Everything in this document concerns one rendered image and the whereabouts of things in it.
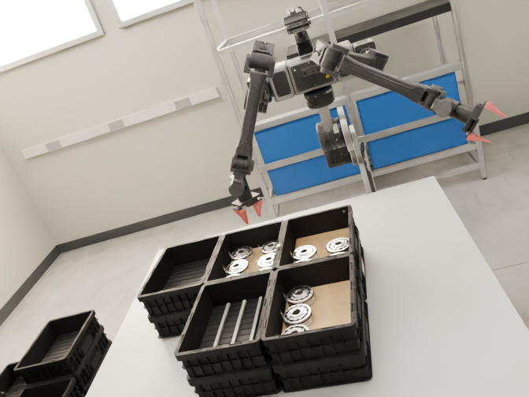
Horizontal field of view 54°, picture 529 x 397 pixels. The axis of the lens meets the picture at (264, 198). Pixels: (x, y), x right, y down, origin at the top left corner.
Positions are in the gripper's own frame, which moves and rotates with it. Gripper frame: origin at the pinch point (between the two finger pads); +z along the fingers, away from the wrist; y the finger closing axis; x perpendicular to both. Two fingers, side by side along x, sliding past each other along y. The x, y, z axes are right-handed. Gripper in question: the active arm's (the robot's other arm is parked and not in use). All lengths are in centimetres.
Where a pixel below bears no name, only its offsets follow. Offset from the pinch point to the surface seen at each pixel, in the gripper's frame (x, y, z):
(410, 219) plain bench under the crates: -16, 69, 36
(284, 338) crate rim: -52, -31, 15
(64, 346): 110, -78, 59
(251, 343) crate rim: -44, -39, 15
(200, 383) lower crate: -28, -54, 27
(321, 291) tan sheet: -33.2, -1.1, 23.8
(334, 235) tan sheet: -9.0, 30.2, 23.3
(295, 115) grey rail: 137, 137, 12
